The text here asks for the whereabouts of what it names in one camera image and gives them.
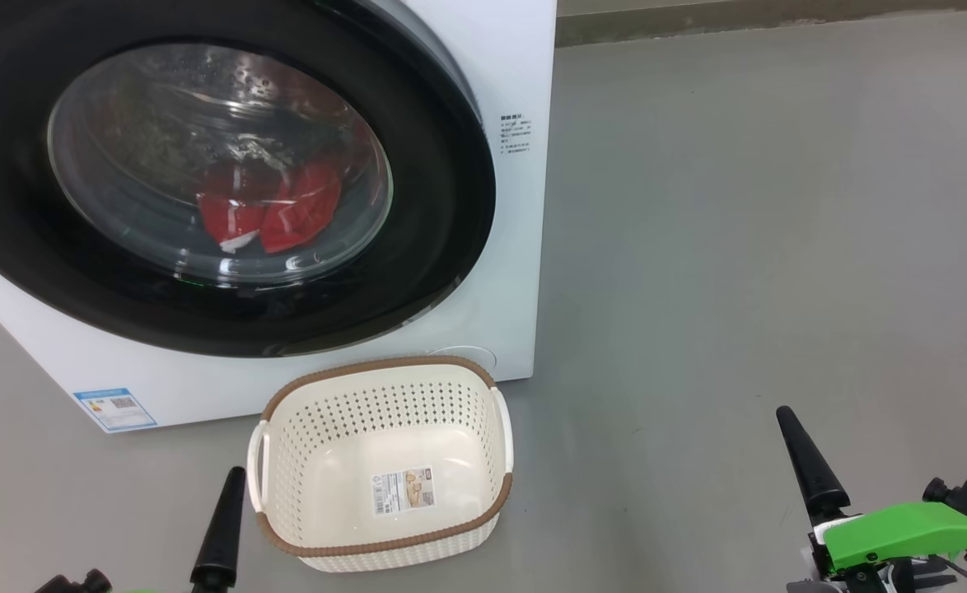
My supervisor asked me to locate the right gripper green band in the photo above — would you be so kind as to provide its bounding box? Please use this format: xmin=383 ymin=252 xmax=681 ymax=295
xmin=776 ymin=405 xmax=967 ymax=593

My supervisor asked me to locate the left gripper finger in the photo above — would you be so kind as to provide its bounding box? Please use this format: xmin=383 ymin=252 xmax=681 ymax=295
xmin=191 ymin=467 xmax=247 ymax=593

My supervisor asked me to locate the red and white garment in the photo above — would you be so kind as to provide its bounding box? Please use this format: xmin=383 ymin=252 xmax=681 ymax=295
xmin=197 ymin=156 xmax=344 ymax=254

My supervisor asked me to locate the round black glass washer door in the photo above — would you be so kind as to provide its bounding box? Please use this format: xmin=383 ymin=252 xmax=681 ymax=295
xmin=0 ymin=0 xmax=498 ymax=358

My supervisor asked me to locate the cream perforated basket brown rim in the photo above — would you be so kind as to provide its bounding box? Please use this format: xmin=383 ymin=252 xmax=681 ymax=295
xmin=246 ymin=356 xmax=516 ymax=574

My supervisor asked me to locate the printed product label sticker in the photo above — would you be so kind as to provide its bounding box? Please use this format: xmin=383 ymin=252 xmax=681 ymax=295
xmin=371 ymin=466 xmax=437 ymax=516

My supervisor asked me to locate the white front-load washing machine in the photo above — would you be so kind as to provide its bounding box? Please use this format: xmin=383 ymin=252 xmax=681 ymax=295
xmin=0 ymin=0 xmax=558 ymax=434

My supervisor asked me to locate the blue energy label sticker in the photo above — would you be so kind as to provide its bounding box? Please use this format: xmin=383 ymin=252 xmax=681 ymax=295
xmin=73 ymin=387 xmax=158 ymax=434

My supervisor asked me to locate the round white filter cover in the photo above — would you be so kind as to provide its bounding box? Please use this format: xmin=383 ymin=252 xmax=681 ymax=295
xmin=426 ymin=345 xmax=498 ymax=386

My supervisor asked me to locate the grey skirting board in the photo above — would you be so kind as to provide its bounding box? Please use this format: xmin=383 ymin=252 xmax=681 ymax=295
xmin=556 ymin=0 xmax=967 ymax=48

